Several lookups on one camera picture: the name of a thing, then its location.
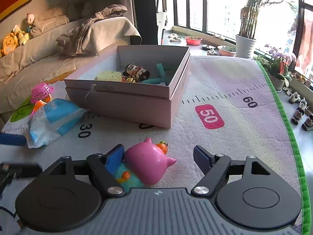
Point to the white upright vacuum cleaner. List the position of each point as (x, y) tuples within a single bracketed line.
[(162, 20)]

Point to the pink basin with plants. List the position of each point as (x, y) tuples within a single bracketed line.
[(226, 51)]

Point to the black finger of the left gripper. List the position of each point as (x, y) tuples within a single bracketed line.
[(14, 160)]

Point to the orange plastic toy cup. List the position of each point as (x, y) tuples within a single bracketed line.
[(41, 103)]

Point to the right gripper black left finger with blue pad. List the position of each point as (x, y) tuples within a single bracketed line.
[(103, 168)]

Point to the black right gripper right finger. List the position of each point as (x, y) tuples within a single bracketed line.
[(214, 168)]

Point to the yellow plush toy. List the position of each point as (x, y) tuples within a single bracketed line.
[(14, 39)]

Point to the teal plastic toy crank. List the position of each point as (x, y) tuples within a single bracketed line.
[(162, 78)]

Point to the brown blanket on sofa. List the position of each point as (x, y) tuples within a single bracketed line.
[(72, 40)]

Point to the pink flower plant pot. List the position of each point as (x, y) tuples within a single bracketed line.
[(277, 66)]

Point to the white plant pot bamboo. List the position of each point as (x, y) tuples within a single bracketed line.
[(265, 23)]

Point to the beige covered sofa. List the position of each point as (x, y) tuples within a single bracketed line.
[(41, 58)]

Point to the red plastic basin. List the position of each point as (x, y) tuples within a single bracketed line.
[(193, 41)]

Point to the pink plastic toy net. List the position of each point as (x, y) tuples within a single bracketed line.
[(40, 92)]

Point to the cartoon man figure toy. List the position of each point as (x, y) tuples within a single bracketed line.
[(135, 72)]

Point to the doll plush on sofa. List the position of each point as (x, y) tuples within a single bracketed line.
[(30, 21)]

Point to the pink cardboard box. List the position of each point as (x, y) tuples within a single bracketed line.
[(151, 104)]

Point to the pink pig toy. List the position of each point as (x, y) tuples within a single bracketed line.
[(147, 161)]

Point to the yellow sponge block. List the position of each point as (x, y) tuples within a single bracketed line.
[(109, 76)]

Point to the blue white wipes pack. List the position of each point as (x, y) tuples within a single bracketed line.
[(51, 121)]

